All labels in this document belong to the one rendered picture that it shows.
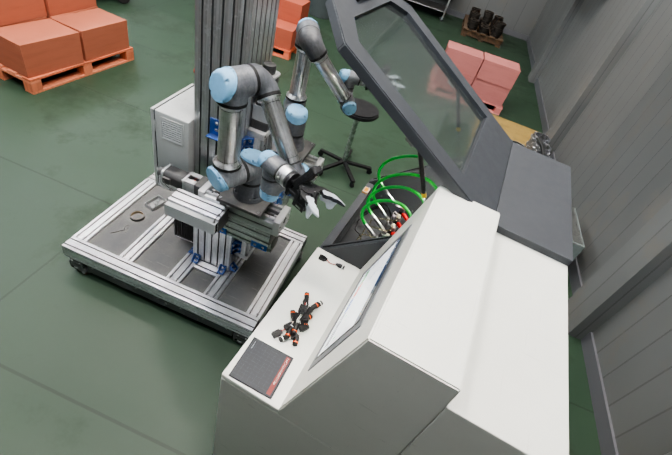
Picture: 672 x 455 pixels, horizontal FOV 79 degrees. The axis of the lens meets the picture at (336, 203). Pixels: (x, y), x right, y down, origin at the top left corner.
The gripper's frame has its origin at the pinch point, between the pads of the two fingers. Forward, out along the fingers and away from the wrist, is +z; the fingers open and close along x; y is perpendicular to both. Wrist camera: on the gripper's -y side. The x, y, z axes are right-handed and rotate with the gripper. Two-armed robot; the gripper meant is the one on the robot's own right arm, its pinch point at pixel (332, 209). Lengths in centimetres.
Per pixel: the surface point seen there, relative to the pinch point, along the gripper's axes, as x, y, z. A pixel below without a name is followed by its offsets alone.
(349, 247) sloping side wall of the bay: -31.9, 34.9, -3.2
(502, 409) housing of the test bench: 15, 1, 71
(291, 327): 9.7, 46.3, 8.7
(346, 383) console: 30, 16, 41
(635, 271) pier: -212, 42, 107
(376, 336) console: 31, -5, 41
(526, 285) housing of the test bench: -27, -5, 59
